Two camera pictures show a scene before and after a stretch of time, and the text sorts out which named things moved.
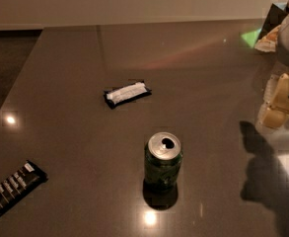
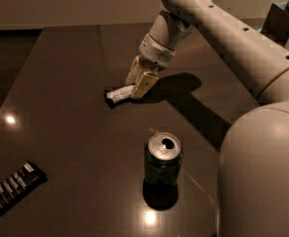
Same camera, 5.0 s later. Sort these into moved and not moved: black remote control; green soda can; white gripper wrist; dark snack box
Moved: white gripper wrist
Not moved: black remote control; dark snack box; green soda can
